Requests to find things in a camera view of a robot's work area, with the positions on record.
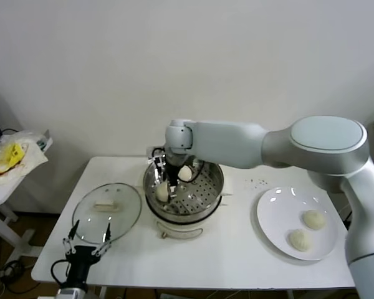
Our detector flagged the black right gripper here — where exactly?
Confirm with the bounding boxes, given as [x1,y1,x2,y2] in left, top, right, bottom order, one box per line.
[155,156,183,202]

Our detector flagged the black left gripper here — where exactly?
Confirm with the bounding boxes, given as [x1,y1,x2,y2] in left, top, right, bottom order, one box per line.
[62,219,112,286]

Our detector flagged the white steamed baozi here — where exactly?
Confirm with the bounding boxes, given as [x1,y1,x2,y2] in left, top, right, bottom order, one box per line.
[177,166,193,182]
[155,183,170,202]
[288,229,314,252]
[302,209,327,231]

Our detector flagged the round glass pot lid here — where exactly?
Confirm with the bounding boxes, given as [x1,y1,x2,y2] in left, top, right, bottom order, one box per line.
[72,183,143,244]

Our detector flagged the stainless steel steamer basket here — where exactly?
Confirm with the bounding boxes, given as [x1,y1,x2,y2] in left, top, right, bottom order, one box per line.
[142,149,224,224]

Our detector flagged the white electric cooker base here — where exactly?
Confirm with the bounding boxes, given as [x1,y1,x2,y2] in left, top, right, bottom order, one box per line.
[133,169,234,240]

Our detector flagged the floor power strip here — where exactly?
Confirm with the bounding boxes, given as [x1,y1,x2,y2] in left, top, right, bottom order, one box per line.
[0,261,24,283]

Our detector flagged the dark crumbs scatter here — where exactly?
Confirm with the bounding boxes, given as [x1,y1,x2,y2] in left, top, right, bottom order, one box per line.
[242,178,269,189]

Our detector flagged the white side table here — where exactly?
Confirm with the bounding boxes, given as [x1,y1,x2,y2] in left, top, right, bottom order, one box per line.
[0,136,55,259]

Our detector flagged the teal and white box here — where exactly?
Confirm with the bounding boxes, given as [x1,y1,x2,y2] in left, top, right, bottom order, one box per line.
[36,130,54,153]

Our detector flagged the plastic bag with yellow contents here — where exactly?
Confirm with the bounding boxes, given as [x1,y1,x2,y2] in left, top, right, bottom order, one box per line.
[0,130,50,187]

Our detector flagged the white round plate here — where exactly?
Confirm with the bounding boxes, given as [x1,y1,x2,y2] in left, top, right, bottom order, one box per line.
[256,186,339,261]

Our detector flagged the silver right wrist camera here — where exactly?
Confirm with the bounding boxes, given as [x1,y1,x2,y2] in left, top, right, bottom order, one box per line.
[146,145,166,165]

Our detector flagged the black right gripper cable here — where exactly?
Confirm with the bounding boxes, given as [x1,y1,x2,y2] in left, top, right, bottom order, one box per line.
[191,158,207,182]

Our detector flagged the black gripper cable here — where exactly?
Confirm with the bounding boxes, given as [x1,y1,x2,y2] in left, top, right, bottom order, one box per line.
[50,260,70,284]
[191,158,207,182]

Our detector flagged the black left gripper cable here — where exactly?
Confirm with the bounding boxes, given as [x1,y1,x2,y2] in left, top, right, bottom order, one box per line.
[50,260,70,284]

